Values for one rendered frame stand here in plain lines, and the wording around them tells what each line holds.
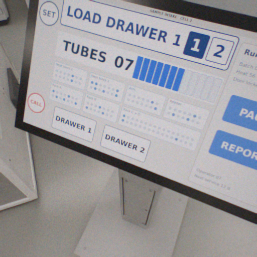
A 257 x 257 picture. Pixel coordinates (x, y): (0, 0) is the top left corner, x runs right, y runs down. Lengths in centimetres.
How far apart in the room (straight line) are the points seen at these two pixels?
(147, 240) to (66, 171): 61
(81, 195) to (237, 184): 114
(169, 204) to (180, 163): 100
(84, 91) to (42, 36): 13
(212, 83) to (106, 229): 111
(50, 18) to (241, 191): 45
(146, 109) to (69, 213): 112
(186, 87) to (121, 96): 11
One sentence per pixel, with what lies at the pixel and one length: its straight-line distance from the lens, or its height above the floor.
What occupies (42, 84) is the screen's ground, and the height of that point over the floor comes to 105.
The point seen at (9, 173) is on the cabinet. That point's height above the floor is 42.
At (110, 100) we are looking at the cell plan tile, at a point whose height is 106.
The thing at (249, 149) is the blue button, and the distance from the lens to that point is 45.
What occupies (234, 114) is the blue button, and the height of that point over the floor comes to 109.
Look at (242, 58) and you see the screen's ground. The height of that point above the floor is 115.
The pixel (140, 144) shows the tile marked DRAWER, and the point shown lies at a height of 101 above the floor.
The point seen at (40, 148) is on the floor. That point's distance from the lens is 169.
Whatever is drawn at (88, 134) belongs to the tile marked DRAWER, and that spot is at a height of 100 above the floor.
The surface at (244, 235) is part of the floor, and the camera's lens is 156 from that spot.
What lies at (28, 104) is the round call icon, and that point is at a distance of 55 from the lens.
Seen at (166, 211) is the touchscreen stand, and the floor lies 4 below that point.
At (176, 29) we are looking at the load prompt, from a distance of 43.
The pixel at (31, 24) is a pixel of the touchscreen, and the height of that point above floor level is 113.
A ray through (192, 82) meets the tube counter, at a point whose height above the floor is 111.
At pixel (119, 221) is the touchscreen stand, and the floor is 4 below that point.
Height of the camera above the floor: 141
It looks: 57 degrees down
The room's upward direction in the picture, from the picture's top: straight up
